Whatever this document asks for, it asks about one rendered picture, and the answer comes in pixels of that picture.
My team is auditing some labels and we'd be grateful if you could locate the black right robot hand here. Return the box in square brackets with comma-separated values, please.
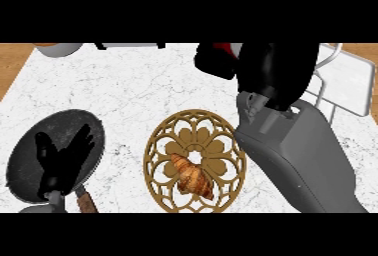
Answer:
[193, 42, 322, 113]

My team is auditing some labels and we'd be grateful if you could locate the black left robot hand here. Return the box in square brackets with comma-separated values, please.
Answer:
[32, 123, 97, 198]

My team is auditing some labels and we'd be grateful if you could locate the red can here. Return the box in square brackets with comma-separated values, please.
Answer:
[212, 42, 245, 60]

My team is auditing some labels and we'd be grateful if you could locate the round gold lattice placemat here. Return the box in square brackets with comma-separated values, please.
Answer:
[141, 108, 248, 214]

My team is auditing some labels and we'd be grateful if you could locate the dark grey frying pan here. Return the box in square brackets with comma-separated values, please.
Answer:
[4, 108, 106, 214]

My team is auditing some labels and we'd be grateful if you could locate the brown croissant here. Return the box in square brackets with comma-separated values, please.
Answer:
[168, 152, 217, 201]

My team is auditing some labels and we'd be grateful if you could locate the white appliance with black feet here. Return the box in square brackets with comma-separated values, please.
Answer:
[94, 42, 167, 51]

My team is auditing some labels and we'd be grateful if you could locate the grey round bowl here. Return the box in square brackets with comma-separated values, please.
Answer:
[32, 42, 85, 59]

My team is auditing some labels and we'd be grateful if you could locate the white wire tiered shelf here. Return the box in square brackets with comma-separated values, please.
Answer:
[293, 42, 376, 125]

